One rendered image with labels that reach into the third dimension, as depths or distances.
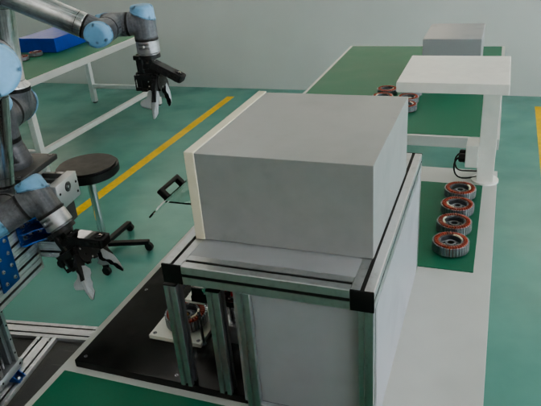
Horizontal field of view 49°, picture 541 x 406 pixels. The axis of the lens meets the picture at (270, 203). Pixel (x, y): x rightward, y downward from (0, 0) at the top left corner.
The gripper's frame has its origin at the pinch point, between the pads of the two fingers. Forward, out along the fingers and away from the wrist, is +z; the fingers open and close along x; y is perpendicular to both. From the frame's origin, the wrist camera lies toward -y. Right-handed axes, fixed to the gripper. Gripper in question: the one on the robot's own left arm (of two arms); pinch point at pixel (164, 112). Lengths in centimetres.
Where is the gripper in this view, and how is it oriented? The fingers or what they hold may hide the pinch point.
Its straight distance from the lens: 209.3
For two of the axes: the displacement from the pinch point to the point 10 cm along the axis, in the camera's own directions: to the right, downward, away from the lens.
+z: 0.7, 8.9, 4.4
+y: -9.8, -0.3, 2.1
